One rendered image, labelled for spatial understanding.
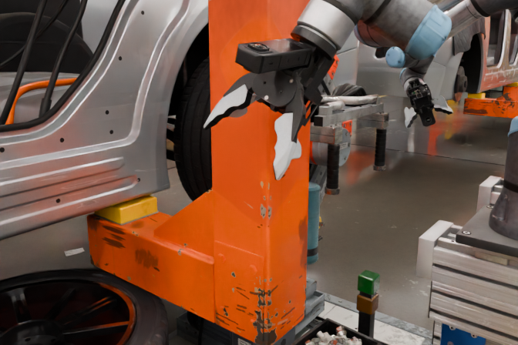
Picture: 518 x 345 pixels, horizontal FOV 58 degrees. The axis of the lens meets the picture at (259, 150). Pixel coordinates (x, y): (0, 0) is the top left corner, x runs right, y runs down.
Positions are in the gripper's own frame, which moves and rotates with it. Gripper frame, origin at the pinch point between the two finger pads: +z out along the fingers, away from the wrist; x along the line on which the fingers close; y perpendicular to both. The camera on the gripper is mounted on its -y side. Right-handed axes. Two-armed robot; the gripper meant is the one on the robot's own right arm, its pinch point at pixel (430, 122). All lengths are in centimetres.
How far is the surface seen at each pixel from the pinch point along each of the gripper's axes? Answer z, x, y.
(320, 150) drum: 12.4, -35.5, 10.5
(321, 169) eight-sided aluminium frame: -10.0, -42.7, -11.7
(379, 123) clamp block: -1.1, -15.6, 5.1
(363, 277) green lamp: 65, -28, 7
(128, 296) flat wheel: 57, -92, 12
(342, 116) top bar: 15.2, -24.5, 21.0
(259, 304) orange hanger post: 74, -49, 16
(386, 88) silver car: -219, -9, -93
